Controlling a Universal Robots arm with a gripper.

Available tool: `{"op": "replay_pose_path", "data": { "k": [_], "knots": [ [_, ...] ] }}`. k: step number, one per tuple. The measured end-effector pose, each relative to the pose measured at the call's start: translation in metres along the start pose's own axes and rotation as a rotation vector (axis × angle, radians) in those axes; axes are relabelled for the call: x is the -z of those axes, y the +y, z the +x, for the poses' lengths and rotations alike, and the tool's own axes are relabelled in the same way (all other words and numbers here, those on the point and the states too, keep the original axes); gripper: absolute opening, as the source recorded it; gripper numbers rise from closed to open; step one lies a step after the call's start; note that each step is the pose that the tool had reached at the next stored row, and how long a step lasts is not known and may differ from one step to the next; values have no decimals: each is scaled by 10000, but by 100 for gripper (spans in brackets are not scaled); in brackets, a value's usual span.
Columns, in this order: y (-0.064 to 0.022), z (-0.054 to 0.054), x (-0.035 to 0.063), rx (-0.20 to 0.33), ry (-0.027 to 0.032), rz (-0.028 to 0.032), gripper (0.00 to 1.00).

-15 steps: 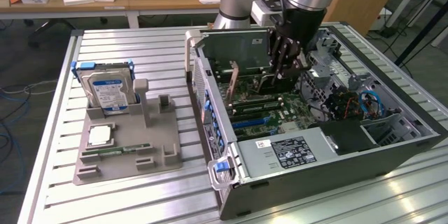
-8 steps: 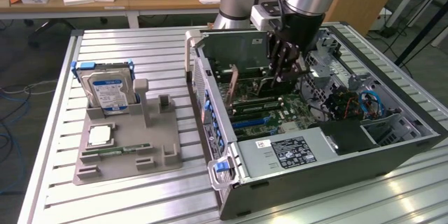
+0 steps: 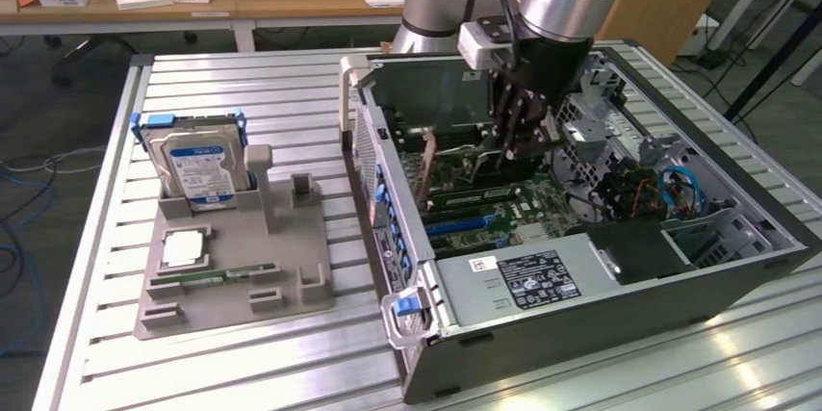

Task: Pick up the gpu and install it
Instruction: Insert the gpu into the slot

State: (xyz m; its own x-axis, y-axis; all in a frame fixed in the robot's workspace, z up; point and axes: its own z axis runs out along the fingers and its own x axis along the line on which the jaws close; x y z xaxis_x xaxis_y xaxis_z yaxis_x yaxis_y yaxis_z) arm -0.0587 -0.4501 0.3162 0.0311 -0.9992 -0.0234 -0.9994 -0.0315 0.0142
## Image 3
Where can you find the wooden desk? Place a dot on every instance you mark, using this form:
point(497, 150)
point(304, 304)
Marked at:
point(97, 14)

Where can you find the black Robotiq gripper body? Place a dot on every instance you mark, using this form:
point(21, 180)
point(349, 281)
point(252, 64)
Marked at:
point(546, 69)

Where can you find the green motherboard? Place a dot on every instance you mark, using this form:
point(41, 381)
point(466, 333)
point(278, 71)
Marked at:
point(533, 209)

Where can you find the black plastic shroud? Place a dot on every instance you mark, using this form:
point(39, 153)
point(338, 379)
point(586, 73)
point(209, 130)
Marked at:
point(636, 249)

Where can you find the gray power supply unit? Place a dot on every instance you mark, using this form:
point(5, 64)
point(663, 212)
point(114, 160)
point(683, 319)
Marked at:
point(476, 302)

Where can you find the hard disk with blue carrier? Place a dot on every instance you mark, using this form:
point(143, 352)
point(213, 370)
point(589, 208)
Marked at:
point(195, 165)

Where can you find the silver CPU chip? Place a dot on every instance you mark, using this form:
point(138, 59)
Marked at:
point(182, 248)

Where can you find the gray parts rack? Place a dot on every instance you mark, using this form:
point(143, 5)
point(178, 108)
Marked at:
point(257, 247)

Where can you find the blue expansion slot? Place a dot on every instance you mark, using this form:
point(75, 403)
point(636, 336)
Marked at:
point(453, 227)

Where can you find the gray metal disk bay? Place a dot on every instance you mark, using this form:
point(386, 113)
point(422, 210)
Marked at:
point(727, 238)

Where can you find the green RAM stick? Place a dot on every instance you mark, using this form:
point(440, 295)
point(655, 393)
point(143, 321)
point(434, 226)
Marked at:
point(206, 276)

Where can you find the black office chair base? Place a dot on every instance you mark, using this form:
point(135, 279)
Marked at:
point(83, 47)

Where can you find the installed RAM stick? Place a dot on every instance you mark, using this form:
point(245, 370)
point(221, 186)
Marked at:
point(476, 197)

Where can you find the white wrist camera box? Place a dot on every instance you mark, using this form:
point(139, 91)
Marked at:
point(478, 47)

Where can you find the black slanted stand pole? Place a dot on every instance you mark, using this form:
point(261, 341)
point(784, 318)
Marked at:
point(771, 50)

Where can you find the black graphics card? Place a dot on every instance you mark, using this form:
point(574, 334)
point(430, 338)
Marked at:
point(489, 168)

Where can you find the open PC case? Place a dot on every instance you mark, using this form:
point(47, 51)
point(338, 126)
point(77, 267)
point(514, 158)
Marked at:
point(578, 343)

